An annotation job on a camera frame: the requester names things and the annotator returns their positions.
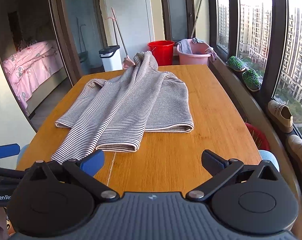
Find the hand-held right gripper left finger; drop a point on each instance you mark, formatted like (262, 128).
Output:
(93, 162)

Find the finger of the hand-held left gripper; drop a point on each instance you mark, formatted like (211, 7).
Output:
(6, 175)
(6, 151)

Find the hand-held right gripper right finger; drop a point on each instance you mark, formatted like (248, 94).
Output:
(213, 161)

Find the striped knit sweater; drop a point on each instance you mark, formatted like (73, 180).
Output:
(131, 100)

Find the light blue chair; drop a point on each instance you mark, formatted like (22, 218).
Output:
(269, 158)
(22, 153)

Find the red plastic stool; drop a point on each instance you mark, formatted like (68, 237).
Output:
(258, 136)

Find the beige leather shoe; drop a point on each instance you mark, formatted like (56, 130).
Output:
(300, 152)
(280, 116)

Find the bed with pink blanket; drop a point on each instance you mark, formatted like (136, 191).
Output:
(33, 70)

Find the white mop bucket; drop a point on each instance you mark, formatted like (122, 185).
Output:
(111, 60)

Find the pink plastic basin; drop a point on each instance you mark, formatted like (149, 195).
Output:
(194, 58)

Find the pink dustpan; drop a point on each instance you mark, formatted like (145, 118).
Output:
(129, 63)

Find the pink rag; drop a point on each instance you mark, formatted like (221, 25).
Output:
(212, 55)

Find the grey cloth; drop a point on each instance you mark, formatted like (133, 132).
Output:
(184, 47)

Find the red plastic bucket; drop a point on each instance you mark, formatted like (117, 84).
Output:
(161, 53)

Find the brown framed sliding glass door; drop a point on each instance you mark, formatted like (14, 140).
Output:
(58, 30)

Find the apartment buildings outside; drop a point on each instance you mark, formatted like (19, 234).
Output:
(255, 30)

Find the metal mop pole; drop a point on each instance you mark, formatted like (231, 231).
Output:
(197, 12)

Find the brown frosted glass door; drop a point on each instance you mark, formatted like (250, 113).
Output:
(177, 12)

